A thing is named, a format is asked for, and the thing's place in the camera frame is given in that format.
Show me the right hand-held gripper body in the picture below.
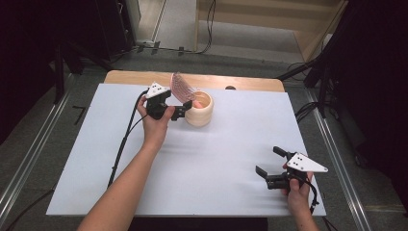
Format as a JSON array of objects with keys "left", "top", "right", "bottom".
[{"left": 265, "top": 152, "right": 329, "bottom": 191}]

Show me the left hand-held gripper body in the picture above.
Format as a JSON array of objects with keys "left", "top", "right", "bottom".
[{"left": 144, "top": 82, "right": 181, "bottom": 121}]

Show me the cream ribbed cup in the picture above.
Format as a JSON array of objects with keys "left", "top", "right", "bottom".
[{"left": 184, "top": 90, "right": 215, "bottom": 128}]

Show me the pink hairbrush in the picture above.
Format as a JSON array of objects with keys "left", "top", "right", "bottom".
[{"left": 169, "top": 72, "right": 204, "bottom": 110}]

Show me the person's left hand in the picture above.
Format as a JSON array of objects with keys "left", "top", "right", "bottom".
[{"left": 137, "top": 95, "right": 177, "bottom": 152}]

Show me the person's right hand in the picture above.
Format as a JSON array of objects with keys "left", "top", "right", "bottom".
[{"left": 281, "top": 163, "right": 314, "bottom": 217}]

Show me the white board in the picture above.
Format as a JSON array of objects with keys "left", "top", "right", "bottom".
[{"left": 46, "top": 83, "right": 327, "bottom": 218}]

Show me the black stand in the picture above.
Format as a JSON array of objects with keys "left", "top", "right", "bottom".
[
  {"left": 51, "top": 41, "right": 114, "bottom": 105},
  {"left": 277, "top": 32, "right": 343, "bottom": 119}
]

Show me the black cabinet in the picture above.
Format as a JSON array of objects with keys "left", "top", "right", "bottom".
[{"left": 95, "top": 0, "right": 137, "bottom": 62}]

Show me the wooden platform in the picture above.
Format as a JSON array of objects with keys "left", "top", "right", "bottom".
[{"left": 193, "top": 0, "right": 350, "bottom": 64}]

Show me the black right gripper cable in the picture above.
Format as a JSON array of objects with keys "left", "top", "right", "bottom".
[{"left": 302, "top": 177, "right": 320, "bottom": 216}]

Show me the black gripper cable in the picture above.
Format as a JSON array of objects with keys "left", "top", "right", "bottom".
[
  {"left": 302, "top": 177, "right": 320, "bottom": 216},
  {"left": 107, "top": 90, "right": 150, "bottom": 189}
]

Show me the metal floor rail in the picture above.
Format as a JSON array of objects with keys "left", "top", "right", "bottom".
[
  {"left": 0, "top": 72, "right": 77, "bottom": 219},
  {"left": 303, "top": 88, "right": 373, "bottom": 231}
]

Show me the bundle of black cables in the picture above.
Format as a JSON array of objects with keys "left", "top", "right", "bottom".
[{"left": 293, "top": 101, "right": 319, "bottom": 124}]

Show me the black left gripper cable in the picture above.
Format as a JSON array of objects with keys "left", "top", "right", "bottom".
[{"left": 107, "top": 90, "right": 150, "bottom": 189}]

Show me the black hanging cable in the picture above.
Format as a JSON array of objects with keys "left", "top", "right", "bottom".
[{"left": 194, "top": 0, "right": 217, "bottom": 55}]

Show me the black floor cable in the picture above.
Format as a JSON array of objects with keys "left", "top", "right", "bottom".
[{"left": 4, "top": 189, "right": 56, "bottom": 231}]

